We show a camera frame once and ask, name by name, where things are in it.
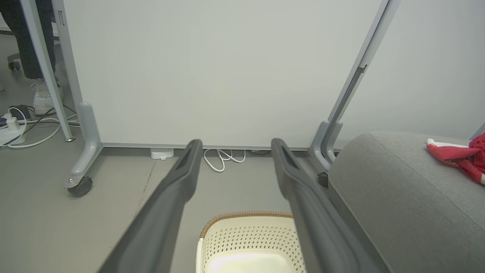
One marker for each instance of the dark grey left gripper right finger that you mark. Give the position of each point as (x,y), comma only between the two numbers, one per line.
(322,235)

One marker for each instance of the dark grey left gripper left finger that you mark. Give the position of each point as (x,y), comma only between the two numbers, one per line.
(159,227)

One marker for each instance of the red garment with white stripes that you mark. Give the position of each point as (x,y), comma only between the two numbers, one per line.
(464,159)

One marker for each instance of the cream perforated laundry basket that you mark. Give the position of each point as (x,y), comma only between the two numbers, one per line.
(246,242)

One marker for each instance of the grey curved partition leg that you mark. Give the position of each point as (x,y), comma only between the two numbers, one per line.
(317,148)
(335,132)

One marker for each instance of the grey fabric sofa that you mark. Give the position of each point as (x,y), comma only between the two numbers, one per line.
(409,201)

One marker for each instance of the grey partition leg with caster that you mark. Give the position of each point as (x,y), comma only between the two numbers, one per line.
(89,144)

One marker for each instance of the wide white partition panel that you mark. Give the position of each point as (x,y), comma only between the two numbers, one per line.
(212,72)

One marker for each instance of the white sneaker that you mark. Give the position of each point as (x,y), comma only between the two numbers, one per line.
(41,98)

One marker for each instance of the white plug charger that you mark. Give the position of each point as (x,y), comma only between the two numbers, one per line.
(13,123)

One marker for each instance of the black power brick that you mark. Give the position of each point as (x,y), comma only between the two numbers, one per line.
(21,112)

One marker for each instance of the narrow white partition panel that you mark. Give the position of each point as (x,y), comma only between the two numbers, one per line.
(435,64)

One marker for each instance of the grey chair base caster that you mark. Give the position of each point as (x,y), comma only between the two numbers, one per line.
(14,63)

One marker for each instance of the dark trouser leg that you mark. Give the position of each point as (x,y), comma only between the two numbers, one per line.
(22,38)

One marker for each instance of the grey partition edge post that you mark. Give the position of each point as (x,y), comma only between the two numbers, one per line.
(360,72)

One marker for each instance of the grey slanted frame post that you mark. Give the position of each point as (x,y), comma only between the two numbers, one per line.
(45,64)

